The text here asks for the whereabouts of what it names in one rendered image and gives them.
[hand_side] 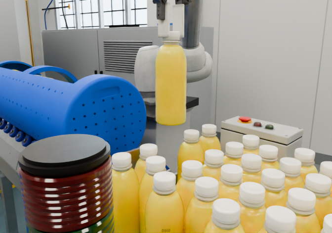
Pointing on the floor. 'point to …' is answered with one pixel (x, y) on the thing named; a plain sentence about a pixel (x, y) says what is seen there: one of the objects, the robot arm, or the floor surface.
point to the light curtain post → (33, 25)
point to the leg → (8, 204)
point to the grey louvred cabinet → (119, 58)
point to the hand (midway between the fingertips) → (171, 21)
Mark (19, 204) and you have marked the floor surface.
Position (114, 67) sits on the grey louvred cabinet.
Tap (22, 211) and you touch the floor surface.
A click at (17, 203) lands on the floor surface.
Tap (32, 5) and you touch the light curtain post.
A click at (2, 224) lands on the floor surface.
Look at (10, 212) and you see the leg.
